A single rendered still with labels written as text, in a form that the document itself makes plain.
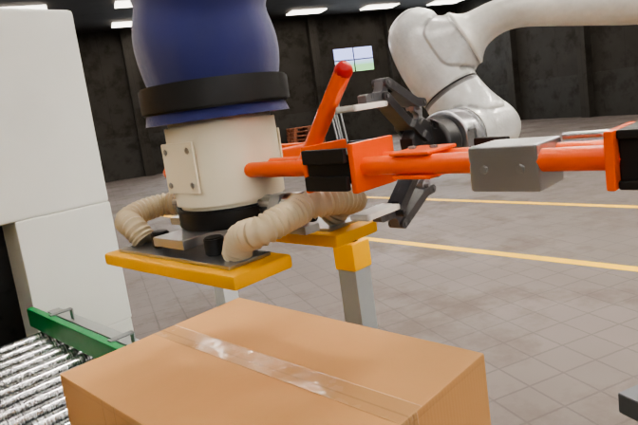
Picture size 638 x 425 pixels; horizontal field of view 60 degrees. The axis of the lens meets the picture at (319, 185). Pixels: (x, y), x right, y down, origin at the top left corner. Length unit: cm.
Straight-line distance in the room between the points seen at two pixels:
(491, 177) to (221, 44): 40
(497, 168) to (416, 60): 42
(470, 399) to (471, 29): 57
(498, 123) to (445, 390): 41
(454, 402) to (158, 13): 67
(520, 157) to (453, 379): 39
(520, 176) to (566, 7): 47
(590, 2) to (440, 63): 23
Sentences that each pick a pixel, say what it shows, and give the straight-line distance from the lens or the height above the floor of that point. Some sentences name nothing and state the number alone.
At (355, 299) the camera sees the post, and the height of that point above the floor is 86.
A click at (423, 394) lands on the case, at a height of 95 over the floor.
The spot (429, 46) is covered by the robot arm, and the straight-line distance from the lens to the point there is 94.
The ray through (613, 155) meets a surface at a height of 127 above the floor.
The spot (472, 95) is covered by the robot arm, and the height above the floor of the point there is 133.
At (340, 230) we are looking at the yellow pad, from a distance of 82.
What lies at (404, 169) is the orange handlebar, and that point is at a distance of 61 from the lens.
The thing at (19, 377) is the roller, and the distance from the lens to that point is 237.
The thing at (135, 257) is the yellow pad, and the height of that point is 116.
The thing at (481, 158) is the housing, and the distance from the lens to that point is 56.
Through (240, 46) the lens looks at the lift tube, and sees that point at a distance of 78.
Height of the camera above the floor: 134
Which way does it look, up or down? 8 degrees down
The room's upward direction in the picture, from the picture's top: 8 degrees counter-clockwise
